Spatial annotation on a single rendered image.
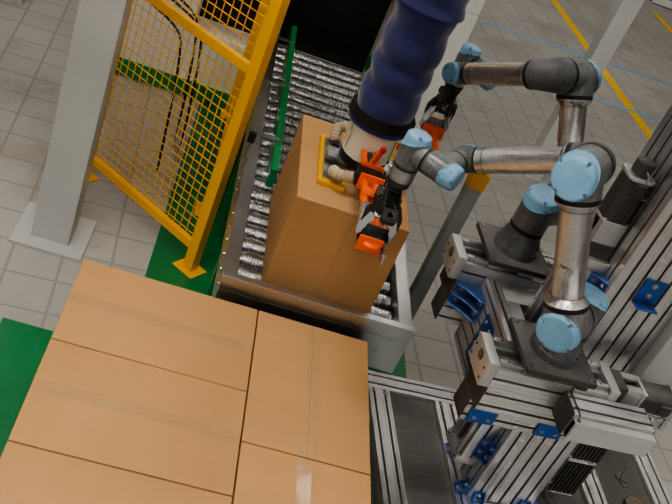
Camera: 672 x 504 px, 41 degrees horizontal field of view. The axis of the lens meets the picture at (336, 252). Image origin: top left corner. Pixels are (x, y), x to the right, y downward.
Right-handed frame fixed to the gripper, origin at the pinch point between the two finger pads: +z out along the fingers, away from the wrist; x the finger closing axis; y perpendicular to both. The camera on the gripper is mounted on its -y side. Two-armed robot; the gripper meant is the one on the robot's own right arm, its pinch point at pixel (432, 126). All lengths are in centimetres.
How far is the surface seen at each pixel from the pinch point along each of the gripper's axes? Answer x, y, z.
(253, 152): -59, -24, 49
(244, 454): -44, 135, 53
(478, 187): 24.4, 9.8, 13.2
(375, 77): -34, 36, -26
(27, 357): -117, 67, 108
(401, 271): 6, 29, 48
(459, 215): 23.2, 9.5, 27.7
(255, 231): -51, 25, 53
